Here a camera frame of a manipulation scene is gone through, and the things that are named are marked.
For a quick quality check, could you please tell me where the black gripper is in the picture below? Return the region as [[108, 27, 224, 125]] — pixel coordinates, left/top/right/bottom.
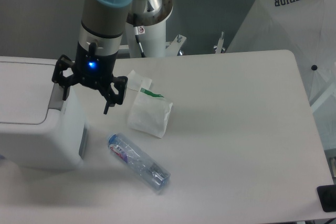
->
[[51, 42, 128, 114]]

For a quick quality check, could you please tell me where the white plastic trash can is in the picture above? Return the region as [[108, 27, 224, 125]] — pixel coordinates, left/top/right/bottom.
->
[[1, 56, 89, 170]]

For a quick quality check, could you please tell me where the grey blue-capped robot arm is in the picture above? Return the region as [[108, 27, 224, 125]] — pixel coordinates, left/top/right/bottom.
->
[[52, 0, 163, 114]]

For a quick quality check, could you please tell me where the small white paper wrapper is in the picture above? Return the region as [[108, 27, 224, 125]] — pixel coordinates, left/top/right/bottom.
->
[[127, 70, 152, 91]]

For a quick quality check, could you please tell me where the green plastic strip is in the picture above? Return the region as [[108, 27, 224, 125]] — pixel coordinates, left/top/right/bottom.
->
[[140, 88, 164, 98]]

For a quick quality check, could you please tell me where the white plastic bag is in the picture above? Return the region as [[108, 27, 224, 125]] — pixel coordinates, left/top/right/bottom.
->
[[127, 91, 173, 138]]

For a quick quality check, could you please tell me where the clear plastic water bottle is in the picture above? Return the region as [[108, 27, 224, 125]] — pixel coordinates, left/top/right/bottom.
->
[[107, 133, 171, 191]]

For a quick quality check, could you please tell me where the white umbrella with lettering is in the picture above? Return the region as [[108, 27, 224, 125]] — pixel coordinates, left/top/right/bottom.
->
[[228, 0, 335, 150]]

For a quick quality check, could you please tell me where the black device at table edge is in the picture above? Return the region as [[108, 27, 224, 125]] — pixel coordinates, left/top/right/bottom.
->
[[317, 185, 335, 212]]

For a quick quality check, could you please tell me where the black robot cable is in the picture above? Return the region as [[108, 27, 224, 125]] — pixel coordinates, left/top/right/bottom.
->
[[132, 14, 146, 58]]

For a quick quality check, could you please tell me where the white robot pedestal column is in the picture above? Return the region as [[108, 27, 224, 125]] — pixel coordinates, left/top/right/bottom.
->
[[125, 0, 173, 58]]

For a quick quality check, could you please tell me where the white metal base frame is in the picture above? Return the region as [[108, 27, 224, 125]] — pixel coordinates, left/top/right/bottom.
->
[[118, 31, 226, 59]]

